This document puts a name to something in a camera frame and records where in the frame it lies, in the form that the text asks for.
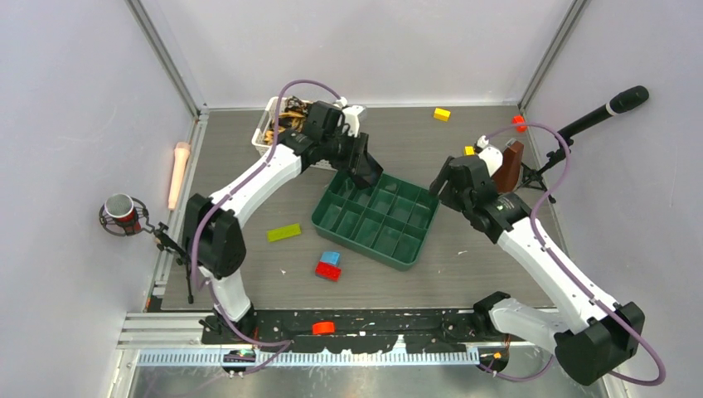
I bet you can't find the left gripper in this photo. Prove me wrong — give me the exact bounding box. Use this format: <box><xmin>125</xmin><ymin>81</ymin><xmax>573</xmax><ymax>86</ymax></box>
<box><xmin>322</xmin><ymin>127</ymin><xmax>371</xmax><ymax>175</ymax></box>

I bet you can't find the green divided tray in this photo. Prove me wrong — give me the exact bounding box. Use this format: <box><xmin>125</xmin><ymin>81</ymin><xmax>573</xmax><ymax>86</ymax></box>
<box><xmin>312</xmin><ymin>172</ymin><xmax>439</xmax><ymax>271</ymax></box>

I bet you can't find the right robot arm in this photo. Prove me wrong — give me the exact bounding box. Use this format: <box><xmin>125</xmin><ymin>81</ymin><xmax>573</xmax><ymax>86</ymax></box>
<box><xmin>429</xmin><ymin>155</ymin><xmax>645</xmax><ymax>386</ymax></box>

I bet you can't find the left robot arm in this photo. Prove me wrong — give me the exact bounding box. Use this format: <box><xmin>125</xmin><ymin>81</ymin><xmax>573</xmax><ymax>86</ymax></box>
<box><xmin>182</xmin><ymin>101</ymin><xmax>383</xmax><ymax>343</ymax></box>

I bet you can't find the pile of patterned ties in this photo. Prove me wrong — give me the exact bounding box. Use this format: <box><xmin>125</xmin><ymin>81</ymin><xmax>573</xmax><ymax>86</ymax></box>
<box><xmin>279</xmin><ymin>96</ymin><xmax>312</xmax><ymax>133</ymax></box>

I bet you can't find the black microphone tripod right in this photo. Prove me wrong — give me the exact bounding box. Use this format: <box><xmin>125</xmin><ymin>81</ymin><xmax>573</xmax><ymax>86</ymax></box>
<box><xmin>514</xmin><ymin>138</ymin><xmax>573</xmax><ymax>192</ymax></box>

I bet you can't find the yellow block far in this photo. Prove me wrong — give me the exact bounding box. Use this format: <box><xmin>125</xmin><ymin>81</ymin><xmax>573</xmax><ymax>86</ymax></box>
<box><xmin>433</xmin><ymin>108</ymin><xmax>451</xmax><ymax>122</ymax></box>

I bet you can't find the orange block in corner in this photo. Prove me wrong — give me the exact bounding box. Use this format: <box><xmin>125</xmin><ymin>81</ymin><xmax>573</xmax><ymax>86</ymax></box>
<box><xmin>511</xmin><ymin>114</ymin><xmax>527</xmax><ymax>133</ymax></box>

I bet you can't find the blue block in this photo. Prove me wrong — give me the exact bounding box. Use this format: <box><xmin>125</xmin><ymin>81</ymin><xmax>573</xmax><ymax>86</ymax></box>
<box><xmin>320</xmin><ymin>251</ymin><xmax>341</xmax><ymax>267</ymax></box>

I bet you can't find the lime green flat block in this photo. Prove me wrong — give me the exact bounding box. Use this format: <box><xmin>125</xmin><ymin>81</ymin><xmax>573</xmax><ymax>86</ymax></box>
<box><xmin>266</xmin><ymin>223</ymin><xmax>302</xmax><ymax>243</ymax></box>

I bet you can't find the red block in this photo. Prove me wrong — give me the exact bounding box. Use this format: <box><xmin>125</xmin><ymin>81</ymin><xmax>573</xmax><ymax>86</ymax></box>
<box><xmin>314</xmin><ymin>261</ymin><xmax>342</xmax><ymax>282</ymax></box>

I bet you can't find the white perforated basket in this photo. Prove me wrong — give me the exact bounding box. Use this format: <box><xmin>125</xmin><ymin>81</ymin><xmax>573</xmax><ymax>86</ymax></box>
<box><xmin>251</xmin><ymin>96</ymin><xmax>333</xmax><ymax>171</ymax></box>

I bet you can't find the orange-red small block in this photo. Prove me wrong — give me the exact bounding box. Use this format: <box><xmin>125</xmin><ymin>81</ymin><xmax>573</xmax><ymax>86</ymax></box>
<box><xmin>312</xmin><ymin>321</ymin><xmax>336</xmax><ymax>335</ymax></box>

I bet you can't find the black handheld microphone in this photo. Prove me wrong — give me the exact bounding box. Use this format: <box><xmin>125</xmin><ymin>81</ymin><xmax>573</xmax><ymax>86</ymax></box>
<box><xmin>558</xmin><ymin>85</ymin><xmax>650</xmax><ymax>145</ymax></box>

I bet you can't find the black tripod left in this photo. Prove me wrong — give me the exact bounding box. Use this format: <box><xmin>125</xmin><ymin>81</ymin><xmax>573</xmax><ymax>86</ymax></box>
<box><xmin>152</xmin><ymin>221</ymin><xmax>194</xmax><ymax>304</ymax></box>

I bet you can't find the red silver studio microphone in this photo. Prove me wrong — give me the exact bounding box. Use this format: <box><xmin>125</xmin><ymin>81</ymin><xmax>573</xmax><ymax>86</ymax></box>
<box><xmin>98</xmin><ymin>193</ymin><xmax>156</xmax><ymax>237</ymax></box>

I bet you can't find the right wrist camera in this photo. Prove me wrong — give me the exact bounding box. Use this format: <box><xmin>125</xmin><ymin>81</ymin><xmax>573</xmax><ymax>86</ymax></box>
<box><xmin>476</xmin><ymin>135</ymin><xmax>503</xmax><ymax>177</ymax></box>

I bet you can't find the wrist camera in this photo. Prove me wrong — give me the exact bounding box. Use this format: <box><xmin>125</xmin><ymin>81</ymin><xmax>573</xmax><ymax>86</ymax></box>
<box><xmin>334</xmin><ymin>97</ymin><xmax>367</xmax><ymax>137</ymax></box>
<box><xmin>476</xmin><ymin>135</ymin><xmax>503</xmax><ymax>177</ymax></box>

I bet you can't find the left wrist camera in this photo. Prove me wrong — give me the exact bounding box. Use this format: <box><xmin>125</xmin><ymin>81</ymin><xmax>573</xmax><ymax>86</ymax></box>
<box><xmin>334</xmin><ymin>97</ymin><xmax>367</xmax><ymax>137</ymax></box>

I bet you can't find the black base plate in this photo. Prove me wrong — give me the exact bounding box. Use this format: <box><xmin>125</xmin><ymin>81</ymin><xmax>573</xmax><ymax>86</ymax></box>
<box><xmin>199</xmin><ymin>308</ymin><xmax>519</xmax><ymax>354</ymax></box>

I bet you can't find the peach cylinder handle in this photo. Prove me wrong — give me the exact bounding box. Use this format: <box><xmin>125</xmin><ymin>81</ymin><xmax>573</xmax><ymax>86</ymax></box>
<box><xmin>167</xmin><ymin>142</ymin><xmax>191</xmax><ymax>211</ymax></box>

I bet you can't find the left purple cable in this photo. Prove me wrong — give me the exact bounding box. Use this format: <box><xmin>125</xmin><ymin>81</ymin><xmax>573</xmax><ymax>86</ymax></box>
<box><xmin>187</xmin><ymin>79</ymin><xmax>348</xmax><ymax>376</ymax></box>

